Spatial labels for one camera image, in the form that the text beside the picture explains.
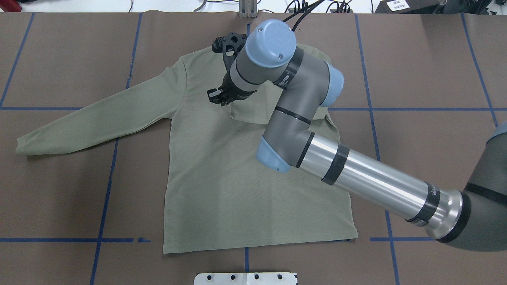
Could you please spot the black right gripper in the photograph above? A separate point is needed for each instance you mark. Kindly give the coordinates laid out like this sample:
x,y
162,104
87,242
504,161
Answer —
x,y
233,90

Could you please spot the olive green long-sleeve shirt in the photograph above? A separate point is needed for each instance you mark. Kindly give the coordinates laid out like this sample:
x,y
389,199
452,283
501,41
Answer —
x,y
219,196

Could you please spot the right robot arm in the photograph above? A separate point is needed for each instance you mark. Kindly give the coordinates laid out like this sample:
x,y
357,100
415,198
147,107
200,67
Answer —
x,y
474,219

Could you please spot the black labelled box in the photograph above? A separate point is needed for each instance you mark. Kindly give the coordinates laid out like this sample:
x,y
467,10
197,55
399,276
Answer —
x,y
409,6

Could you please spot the red cylinder bottle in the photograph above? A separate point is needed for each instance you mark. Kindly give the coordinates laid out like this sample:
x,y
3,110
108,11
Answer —
x,y
10,6

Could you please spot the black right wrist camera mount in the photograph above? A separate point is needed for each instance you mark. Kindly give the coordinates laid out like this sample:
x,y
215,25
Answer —
x,y
229,46

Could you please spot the aluminium frame post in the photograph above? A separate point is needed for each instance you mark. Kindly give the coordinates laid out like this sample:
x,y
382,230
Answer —
x,y
247,8

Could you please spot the white metal base plate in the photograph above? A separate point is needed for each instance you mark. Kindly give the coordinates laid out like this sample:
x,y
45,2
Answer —
x,y
247,278

